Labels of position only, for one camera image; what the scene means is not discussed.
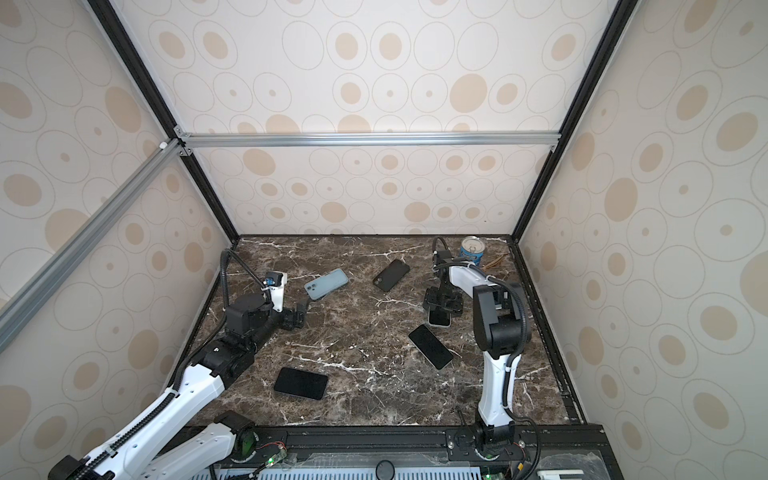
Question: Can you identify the black smartphone centre right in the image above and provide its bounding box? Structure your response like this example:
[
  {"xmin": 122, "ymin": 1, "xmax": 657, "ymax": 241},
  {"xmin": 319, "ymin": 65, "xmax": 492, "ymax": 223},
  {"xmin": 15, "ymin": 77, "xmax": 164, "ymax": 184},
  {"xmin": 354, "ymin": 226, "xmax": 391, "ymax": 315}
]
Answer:
[{"xmin": 408, "ymin": 325, "xmax": 453, "ymax": 370}]

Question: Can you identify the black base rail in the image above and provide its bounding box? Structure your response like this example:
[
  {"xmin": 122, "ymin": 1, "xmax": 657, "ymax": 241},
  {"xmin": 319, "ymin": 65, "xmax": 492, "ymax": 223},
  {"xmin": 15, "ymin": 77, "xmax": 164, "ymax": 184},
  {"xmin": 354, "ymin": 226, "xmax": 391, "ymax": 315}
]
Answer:
[{"xmin": 192, "ymin": 425, "xmax": 623, "ymax": 479}]

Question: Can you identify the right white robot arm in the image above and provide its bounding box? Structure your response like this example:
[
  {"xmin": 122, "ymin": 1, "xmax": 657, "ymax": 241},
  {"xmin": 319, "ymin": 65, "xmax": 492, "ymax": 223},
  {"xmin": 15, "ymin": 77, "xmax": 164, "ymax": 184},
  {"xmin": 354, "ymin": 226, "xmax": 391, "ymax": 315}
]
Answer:
[{"xmin": 423, "ymin": 248, "xmax": 531, "ymax": 438}]

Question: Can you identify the silver aluminium rail left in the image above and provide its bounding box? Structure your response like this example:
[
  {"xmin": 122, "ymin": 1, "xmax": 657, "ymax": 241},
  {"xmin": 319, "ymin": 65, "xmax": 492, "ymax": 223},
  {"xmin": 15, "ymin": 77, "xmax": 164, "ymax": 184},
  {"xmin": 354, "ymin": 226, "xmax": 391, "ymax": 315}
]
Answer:
[{"xmin": 1, "ymin": 139, "xmax": 182, "ymax": 349}]

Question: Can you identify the black smartphone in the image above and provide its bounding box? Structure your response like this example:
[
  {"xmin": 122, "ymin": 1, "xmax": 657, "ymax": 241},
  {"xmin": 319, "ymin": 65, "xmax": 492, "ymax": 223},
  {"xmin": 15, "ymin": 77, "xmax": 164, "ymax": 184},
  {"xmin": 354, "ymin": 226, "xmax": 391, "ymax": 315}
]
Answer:
[
  {"xmin": 273, "ymin": 367, "xmax": 329, "ymax": 401},
  {"xmin": 408, "ymin": 325, "xmax": 453, "ymax": 370}
]

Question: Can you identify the silver aluminium rail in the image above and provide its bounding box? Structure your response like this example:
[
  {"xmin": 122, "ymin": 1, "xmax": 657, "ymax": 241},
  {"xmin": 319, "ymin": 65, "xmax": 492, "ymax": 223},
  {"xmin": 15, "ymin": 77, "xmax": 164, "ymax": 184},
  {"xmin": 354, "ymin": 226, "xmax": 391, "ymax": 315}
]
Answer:
[
  {"xmin": 1, "ymin": 139, "xmax": 182, "ymax": 349},
  {"xmin": 180, "ymin": 131, "xmax": 561, "ymax": 148}
]

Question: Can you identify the black smartphone front left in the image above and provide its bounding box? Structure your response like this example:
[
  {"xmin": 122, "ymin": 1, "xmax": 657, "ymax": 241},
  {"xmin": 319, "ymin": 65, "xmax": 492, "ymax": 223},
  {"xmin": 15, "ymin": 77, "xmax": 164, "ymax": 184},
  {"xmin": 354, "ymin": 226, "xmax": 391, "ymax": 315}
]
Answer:
[{"xmin": 273, "ymin": 367, "xmax": 329, "ymax": 401}]

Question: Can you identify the black vertical frame post left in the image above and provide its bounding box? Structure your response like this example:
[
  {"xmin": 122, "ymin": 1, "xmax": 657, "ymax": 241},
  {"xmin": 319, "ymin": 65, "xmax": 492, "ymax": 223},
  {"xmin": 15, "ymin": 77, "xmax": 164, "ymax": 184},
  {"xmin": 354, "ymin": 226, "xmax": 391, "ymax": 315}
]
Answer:
[{"xmin": 86, "ymin": 0, "xmax": 240, "ymax": 245}]

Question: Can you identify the black vertical frame post right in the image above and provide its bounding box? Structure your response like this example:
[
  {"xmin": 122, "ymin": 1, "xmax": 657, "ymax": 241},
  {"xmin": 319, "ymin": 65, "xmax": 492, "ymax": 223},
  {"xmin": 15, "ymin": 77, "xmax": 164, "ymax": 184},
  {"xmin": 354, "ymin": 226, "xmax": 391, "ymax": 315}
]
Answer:
[{"xmin": 511, "ymin": 0, "xmax": 638, "ymax": 244}]

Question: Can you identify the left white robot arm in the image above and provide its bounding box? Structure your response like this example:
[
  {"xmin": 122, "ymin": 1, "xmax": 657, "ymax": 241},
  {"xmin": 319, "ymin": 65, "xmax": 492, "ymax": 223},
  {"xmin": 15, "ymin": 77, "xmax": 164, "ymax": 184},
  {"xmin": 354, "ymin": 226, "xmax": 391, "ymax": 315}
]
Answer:
[{"xmin": 48, "ymin": 288, "xmax": 308, "ymax": 479}]

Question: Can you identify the silver aluminium rail back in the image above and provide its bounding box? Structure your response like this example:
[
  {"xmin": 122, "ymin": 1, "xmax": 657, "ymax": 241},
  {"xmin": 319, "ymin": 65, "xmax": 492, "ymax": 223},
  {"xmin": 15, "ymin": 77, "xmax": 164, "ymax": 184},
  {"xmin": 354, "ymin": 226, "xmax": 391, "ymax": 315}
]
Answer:
[{"xmin": 180, "ymin": 131, "xmax": 561, "ymax": 148}]

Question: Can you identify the open tin can blue label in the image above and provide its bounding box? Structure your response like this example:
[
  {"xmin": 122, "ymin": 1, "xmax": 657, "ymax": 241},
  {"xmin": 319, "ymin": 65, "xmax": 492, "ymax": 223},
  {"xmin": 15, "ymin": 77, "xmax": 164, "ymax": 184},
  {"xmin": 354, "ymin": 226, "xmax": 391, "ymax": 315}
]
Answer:
[{"xmin": 459, "ymin": 236, "xmax": 486, "ymax": 265}]

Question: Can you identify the black vertical frame post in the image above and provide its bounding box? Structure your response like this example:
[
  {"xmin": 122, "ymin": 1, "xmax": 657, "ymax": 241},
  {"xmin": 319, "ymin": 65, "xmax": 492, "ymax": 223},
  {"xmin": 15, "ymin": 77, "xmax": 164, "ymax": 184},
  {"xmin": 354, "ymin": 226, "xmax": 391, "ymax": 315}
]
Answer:
[
  {"xmin": 86, "ymin": 0, "xmax": 240, "ymax": 245},
  {"xmin": 511, "ymin": 0, "xmax": 638, "ymax": 244}
]

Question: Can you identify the light blue empty phone case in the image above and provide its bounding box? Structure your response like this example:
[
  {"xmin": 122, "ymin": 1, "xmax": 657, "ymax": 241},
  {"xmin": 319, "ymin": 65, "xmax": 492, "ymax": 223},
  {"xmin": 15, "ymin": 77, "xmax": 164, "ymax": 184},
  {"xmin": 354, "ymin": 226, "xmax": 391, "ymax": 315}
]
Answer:
[{"xmin": 304, "ymin": 268, "xmax": 349, "ymax": 301}]

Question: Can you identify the light blue cased phone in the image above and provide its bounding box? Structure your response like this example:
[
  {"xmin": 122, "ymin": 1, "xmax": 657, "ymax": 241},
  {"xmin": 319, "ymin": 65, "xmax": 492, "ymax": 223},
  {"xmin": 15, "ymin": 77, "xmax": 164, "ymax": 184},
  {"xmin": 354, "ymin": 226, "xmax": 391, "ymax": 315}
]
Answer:
[{"xmin": 427, "ymin": 308, "xmax": 451, "ymax": 328}]

